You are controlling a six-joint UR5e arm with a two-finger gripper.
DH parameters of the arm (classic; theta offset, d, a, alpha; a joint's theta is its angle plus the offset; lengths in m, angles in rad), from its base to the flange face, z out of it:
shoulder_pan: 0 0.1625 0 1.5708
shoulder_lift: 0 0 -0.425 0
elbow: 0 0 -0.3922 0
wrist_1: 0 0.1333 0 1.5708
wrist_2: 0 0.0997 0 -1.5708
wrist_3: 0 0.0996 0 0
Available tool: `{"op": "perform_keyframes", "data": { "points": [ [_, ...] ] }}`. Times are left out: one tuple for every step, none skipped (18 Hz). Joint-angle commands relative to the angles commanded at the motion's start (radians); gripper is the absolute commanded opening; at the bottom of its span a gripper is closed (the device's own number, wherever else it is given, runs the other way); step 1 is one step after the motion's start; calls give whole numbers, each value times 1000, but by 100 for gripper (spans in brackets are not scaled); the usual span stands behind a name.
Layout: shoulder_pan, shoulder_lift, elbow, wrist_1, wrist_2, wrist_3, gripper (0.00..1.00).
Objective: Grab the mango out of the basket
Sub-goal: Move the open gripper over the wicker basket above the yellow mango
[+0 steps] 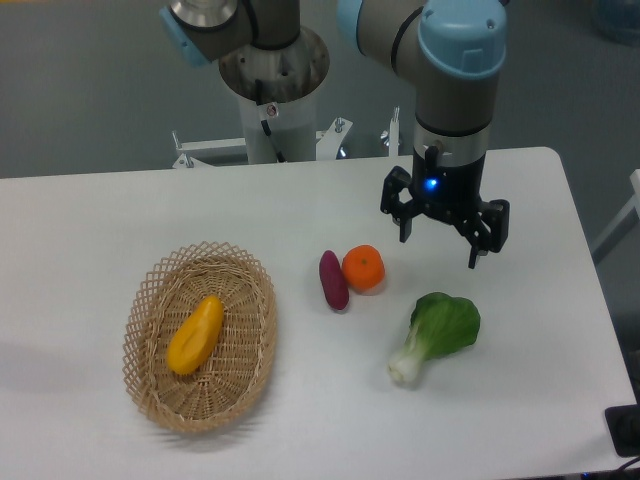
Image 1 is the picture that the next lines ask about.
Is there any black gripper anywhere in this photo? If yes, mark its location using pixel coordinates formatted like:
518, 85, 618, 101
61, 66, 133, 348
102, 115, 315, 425
380, 152, 510, 269

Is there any yellow mango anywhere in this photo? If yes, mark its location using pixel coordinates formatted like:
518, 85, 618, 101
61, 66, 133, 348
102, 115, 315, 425
166, 296, 224, 375

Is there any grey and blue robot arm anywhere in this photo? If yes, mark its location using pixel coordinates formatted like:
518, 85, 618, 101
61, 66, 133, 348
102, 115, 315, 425
160, 1, 509, 261

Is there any oval wicker basket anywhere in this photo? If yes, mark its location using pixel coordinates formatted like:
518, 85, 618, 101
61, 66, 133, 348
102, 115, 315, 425
123, 242, 277, 433

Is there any orange tangerine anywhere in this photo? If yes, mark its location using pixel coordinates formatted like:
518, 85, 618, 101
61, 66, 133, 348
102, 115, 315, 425
342, 244, 386, 292

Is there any green bok choy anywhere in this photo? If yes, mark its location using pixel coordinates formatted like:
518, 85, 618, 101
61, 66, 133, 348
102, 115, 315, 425
387, 292, 481, 385

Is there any purple sweet potato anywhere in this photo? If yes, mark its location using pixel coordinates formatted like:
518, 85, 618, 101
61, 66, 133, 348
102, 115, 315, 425
319, 250, 350, 311

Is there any black device at table edge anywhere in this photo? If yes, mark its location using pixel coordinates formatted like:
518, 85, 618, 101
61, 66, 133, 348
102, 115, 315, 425
604, 404, 639, 457

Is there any white frame at right edge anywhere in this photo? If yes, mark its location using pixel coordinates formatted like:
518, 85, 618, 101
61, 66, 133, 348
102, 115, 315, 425
590, 169, 639, 265

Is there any white metal base frame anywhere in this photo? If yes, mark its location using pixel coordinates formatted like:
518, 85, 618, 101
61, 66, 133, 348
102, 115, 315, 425
172, 106, 404, 169

